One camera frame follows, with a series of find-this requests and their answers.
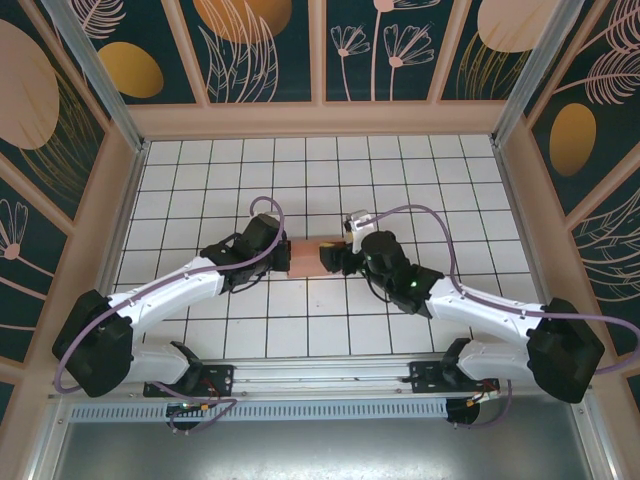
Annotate pink paper box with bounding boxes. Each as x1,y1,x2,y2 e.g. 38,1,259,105
288,237,351,279

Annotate small green circuit board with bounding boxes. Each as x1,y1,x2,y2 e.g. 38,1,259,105
166,400,212,417

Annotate grey metal sheet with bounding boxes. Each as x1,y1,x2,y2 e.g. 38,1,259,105
32,394,616,480

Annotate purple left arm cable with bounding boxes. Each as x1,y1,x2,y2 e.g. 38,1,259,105
53,195,289,437

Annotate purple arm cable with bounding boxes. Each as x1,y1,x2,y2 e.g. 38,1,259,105
369,203,640,431
53,195,289,437

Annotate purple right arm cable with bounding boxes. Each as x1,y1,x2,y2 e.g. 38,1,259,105
369,203,640,431

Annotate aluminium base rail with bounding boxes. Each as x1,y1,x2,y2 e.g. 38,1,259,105
48,355,594,401

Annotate grey slotted cable duct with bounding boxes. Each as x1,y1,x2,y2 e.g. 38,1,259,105
69,398,449,422

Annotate aluminium frame post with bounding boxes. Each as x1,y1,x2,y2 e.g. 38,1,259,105
40,0,147,154
491,0,587,147

